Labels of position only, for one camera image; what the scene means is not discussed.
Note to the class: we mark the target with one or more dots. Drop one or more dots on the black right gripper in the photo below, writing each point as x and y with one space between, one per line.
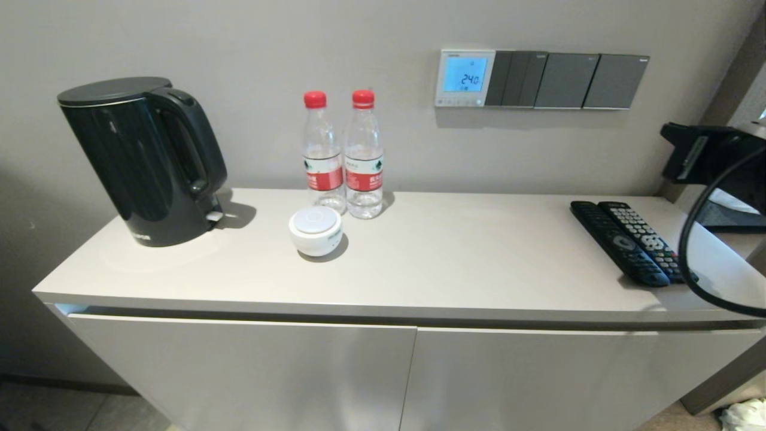
754 167

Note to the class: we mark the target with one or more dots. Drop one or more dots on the wall thermostat with screen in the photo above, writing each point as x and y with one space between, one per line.
465 76

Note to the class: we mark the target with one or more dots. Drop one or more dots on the black remote control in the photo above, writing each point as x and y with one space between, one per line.
617 242
649 239

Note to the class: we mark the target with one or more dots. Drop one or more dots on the beige cabinet door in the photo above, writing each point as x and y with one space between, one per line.
568 383
251 371

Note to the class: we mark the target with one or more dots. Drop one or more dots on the white crumpled bag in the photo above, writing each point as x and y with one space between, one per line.
745 416

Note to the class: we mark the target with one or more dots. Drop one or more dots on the beige sideboard cabinet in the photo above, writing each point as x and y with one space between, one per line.
449 263

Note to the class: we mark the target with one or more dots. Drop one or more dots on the clear water bottle red cap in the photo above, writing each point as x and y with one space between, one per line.
324 173
363 173

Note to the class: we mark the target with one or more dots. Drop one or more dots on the black electric kettle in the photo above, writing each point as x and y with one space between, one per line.
137 167

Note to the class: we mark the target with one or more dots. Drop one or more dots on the brown door frame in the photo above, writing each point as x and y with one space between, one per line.
736 78

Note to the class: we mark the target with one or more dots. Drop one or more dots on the grey single rocker wall switch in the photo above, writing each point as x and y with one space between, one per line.
616 81
567 81

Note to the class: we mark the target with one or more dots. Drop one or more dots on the grey triple rocker wall switch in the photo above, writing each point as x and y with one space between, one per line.
516 79

